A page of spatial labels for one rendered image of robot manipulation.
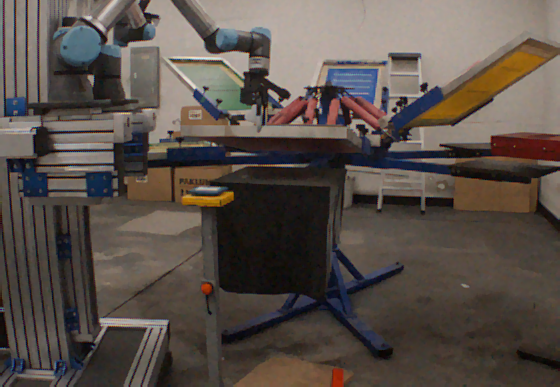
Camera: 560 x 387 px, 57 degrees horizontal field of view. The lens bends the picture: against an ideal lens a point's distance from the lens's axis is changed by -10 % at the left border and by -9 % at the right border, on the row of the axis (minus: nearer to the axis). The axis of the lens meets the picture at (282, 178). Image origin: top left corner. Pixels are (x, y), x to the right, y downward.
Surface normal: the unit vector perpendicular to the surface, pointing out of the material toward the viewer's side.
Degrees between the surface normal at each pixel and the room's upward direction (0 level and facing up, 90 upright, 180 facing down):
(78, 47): 96
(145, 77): 90
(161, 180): 90
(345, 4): 90
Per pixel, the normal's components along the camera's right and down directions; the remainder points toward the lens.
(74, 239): 0.06, 0.15
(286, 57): -0.24, 0.14
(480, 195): -0.23, -0.11
